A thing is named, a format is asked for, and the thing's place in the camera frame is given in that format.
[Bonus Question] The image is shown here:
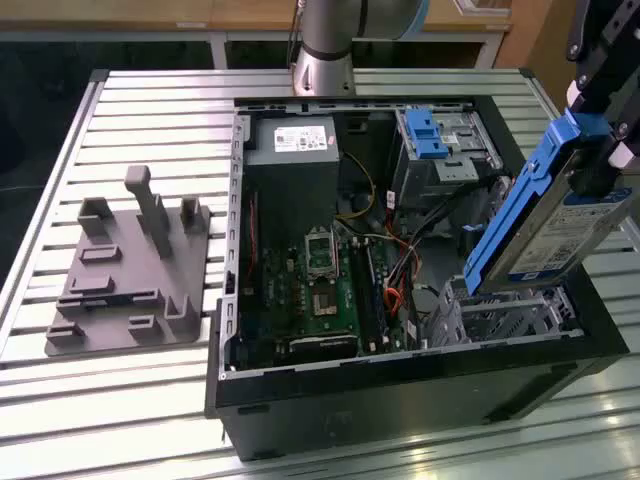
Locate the wooden bench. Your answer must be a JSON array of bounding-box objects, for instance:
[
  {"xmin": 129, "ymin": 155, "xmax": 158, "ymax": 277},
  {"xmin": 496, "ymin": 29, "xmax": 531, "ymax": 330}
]
[{"xmin": 0, "ymin": 0, "xmax": 514, "ymax": 34}]

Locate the grey parts rack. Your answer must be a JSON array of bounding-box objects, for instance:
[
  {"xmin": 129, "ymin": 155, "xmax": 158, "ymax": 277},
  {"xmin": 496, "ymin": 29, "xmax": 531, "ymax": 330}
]
[{"xmin": 44, "ymin": 164, "xmax": 214, "ymax": 359}]

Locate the grey power supply unit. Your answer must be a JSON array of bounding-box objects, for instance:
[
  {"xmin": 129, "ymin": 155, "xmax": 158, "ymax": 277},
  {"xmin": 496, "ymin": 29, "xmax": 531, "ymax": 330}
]
[{"xmin": 243, "ymin": 115, "xmax": 342, "ymax": 236}]

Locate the blue drive latch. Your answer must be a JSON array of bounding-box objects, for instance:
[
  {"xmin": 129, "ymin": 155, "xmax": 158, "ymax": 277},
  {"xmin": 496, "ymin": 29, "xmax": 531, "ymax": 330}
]
[{"xmin": 405, "ymin": 108, "xmax": 449, "ymax": 160}]

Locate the black PC case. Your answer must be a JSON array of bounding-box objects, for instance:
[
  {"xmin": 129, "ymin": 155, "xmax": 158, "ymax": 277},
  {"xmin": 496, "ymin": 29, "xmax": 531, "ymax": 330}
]
[{"xmin": 204, "ymin": 94, "xmax": 631, "ymax": 464}]

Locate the metal disk bay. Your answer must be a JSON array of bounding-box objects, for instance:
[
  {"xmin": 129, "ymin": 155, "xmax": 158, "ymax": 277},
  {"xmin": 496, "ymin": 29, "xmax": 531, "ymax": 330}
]
[{"xmin": 429, "ymin": 277, "xmax": 586, "ymax": 350}]

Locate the black disk wire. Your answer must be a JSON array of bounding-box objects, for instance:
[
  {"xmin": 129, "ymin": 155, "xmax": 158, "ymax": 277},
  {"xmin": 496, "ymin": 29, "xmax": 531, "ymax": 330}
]
[{"xmin": 399, "ymin": 174, "xmax": 509, "ymax": 251}]

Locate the green motherboard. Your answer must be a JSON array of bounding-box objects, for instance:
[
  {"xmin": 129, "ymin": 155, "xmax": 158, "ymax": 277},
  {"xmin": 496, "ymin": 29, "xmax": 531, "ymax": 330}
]
[{"xmin": 237, "ymin": 219, "xmax": 416, "ymax": 371}]

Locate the black graphics card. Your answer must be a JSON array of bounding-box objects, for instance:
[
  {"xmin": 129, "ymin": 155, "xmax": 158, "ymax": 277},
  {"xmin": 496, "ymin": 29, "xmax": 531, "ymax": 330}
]
[{"xmin": 274, "ymin": 332, "xmax": 360, "ymax": 370}]

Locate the hard disk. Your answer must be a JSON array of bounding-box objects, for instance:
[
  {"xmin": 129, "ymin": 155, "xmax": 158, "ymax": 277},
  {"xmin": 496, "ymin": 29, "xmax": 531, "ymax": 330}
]
[{"xmin": 462, "ymin": 112, "xmax": 636, "ymax": 301}]

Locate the CPU socket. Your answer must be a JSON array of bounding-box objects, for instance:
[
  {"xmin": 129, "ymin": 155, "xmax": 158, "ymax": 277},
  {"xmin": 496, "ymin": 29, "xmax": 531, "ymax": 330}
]
[{"xmin": 303, "ymin": 226, "xmax": 342, "ymax": 282}]

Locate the orange red wire bundle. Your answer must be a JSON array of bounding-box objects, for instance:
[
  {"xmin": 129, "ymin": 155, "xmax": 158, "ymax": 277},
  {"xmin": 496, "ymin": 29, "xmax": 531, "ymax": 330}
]
[{"xmin": 382, "ymin": 232, "xmax": 425, "ymax": 321}]

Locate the RAM stick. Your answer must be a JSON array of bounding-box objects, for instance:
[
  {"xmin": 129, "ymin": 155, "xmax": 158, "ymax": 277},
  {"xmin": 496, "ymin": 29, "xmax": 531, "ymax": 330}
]
[{"xmin": 363, "ymin": 238, "xmax": 393, "ymax": 347}]

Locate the yellow black wire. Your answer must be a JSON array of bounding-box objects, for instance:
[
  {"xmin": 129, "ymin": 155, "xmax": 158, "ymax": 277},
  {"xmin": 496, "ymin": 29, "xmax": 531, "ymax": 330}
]
[{"xmin": 333, "ymin": 151, "xmax": 379, "ymax": 222}]

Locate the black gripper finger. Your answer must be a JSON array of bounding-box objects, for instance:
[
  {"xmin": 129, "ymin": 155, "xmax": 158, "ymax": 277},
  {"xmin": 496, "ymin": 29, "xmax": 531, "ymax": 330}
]
[
  {"xmin": 564, "ymin": 0, "xmax": 604, "ymax": 124},
  {"xmin": 569, "ymin": 0, "xmax": 640, "ymax": 197}
]

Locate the thin red wire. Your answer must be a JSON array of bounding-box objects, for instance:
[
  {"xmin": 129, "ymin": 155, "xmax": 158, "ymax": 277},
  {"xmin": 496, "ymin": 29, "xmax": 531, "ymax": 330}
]
[{"xmin": 247, "ymin": 191, "xmax": 262, "ymax": 284}]

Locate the black RAM slot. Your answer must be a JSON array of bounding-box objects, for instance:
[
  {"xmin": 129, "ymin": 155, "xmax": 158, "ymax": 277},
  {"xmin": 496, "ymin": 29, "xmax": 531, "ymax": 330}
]
[{"xmin": 348, "ymin": 237, "xmax": 372, "ymax": 355}]

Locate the metal drive cage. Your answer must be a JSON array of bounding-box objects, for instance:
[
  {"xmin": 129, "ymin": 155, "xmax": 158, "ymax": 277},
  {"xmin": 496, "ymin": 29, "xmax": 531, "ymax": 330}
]
[{"xmin": 392, "ymin": 108, "xmax": 505, "ymax": 212}]

